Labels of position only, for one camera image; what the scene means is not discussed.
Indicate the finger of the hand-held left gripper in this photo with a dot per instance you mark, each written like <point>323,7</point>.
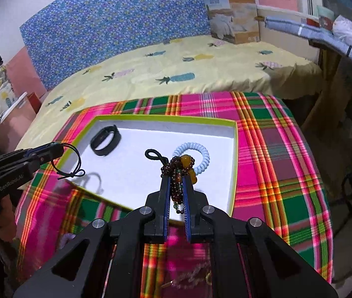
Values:
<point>44,148</point>
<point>50,158</point>

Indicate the pink green plaid cloth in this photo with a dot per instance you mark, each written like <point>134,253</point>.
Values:
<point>272,161</point>

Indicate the dark furniture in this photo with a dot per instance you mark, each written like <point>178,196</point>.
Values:
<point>343,105</point>

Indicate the person's left hand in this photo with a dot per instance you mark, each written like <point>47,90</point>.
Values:
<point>2,223</point>

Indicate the yellow pineapple bedsheet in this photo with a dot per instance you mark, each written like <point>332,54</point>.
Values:
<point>163,65</point>

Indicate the yellow-green cardboard box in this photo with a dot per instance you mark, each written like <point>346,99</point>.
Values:
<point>132,167</point>

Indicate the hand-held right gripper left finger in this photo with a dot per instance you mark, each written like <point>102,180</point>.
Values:
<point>165,200</point>

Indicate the blue floral headboard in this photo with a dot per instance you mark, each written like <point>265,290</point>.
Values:
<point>117,15</point>

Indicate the black wristband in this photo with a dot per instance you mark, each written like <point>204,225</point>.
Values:
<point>101,152</point>

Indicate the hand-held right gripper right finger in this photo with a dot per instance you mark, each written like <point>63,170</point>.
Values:
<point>189,206</point>

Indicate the printed bedding cardboard box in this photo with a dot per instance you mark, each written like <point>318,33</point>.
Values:
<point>238,18</point>

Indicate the red box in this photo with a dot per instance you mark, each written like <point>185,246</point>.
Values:
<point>35,102</point>

